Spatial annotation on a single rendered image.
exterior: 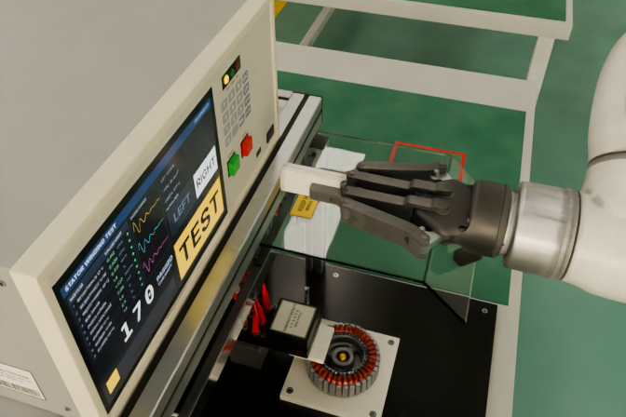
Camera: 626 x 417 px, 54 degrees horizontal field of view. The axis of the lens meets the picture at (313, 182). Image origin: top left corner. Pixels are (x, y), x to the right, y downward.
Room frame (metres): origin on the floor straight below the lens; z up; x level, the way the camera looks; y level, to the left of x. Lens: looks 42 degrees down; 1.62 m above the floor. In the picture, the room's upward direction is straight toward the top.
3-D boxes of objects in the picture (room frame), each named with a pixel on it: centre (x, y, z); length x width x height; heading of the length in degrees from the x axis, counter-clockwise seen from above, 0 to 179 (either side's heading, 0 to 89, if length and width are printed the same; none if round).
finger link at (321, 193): (0.47, -0.02, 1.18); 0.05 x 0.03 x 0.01; 73
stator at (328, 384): (0.52, -0.04, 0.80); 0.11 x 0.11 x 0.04
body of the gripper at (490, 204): (0.45, -0.15, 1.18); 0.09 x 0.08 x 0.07; 73
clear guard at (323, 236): (0.60, -0.06, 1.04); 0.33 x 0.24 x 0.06; 73
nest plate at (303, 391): (0.52, -0.04, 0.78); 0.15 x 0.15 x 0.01; 73
